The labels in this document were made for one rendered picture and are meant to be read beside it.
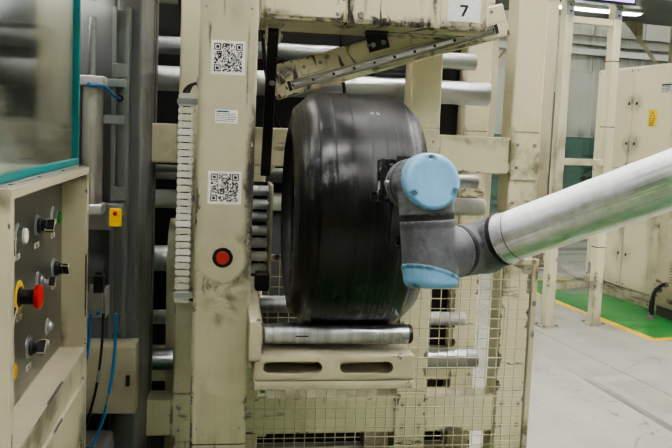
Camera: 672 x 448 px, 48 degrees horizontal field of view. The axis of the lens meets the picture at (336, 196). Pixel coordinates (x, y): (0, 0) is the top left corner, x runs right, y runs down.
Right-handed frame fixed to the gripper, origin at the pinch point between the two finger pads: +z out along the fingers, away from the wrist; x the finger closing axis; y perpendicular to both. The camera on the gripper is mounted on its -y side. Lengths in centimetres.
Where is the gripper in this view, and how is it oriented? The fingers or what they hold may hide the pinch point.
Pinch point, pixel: (384, 199)
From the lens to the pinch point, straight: 154.3
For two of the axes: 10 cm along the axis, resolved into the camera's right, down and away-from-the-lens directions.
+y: 0.2, -10.0, 0.3
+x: -9.9, -0.3, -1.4
